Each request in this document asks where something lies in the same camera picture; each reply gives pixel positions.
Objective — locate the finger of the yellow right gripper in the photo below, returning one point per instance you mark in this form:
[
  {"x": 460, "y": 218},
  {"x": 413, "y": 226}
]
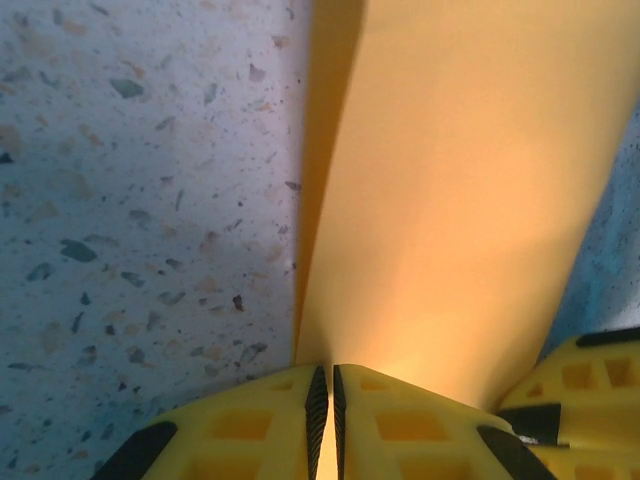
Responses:
[
  {"x": 600, "y": 380},
  {"x": 600, "y": 465}
]

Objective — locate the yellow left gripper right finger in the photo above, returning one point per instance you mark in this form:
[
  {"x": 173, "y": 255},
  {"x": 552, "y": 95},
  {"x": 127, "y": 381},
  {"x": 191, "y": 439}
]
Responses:
[{"x": 410, "y": 430}]

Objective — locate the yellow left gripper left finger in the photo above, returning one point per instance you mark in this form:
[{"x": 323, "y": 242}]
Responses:
[{"x": 240, "y": 425}]

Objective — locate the orange square paper sheet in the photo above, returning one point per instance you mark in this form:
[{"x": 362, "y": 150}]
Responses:
[{"x": 450, "y": 200}]

